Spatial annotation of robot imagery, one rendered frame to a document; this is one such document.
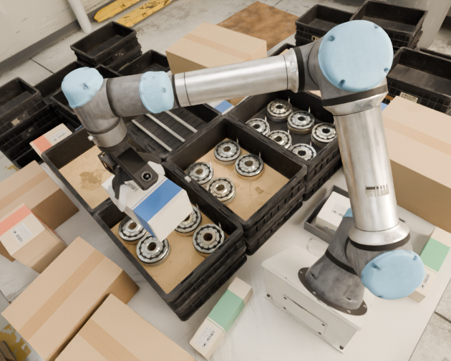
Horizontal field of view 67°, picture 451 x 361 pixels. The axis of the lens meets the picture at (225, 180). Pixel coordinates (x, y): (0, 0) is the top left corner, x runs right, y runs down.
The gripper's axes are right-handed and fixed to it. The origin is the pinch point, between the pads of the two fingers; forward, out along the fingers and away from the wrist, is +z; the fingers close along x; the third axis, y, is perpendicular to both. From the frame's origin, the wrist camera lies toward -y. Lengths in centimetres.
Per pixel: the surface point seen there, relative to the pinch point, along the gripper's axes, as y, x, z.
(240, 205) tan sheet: -8.8, -24.6, 28.0
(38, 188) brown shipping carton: 56, 16, 24
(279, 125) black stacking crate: 3, -63, 28
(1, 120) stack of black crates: 158, 3, 53
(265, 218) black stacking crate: -19.8, -23.8, 25.0
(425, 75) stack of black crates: -22, -171, 62
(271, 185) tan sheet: -12.3, -37.5, 28.1
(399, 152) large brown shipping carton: -41, -69, 21
